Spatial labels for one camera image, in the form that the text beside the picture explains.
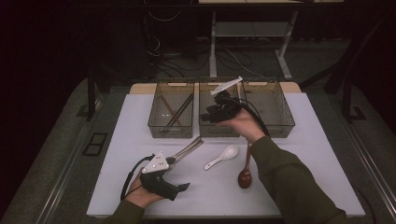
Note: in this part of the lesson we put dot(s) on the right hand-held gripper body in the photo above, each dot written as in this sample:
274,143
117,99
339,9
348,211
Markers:
229,109

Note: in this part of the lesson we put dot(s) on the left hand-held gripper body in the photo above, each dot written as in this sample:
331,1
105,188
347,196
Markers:
155,165

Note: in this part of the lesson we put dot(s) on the transparent grey plastic basket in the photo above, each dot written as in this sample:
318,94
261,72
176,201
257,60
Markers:
205,102
277,109
158,116

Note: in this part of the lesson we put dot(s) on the metal fork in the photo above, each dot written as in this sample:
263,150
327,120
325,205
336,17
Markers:
186,155
190,146

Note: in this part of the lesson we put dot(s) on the white ceramic spoon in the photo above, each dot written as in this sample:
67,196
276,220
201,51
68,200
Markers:
229,153

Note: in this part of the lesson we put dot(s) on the brown wooden chopstick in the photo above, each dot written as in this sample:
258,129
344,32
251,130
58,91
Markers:
170,109

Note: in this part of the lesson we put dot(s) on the brown wooden spoon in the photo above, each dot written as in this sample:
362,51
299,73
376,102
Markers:
245,180

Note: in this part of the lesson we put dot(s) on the person's right hand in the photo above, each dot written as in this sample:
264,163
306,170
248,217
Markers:
247,126

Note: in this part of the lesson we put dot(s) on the person's left hand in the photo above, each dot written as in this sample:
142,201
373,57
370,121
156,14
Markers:
140,194

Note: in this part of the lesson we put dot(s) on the black metal stand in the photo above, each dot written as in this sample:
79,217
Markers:
91,93
346,99

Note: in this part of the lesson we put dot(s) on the slanted black stand legs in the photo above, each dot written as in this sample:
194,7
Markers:
355,53

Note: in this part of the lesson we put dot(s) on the white metal desk frame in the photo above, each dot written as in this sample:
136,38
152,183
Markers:
213,46

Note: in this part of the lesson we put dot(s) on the black floor socket frame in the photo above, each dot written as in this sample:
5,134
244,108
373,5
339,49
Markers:
95,144

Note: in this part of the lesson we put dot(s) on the metal floor rail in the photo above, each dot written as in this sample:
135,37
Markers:
372,161
62,177

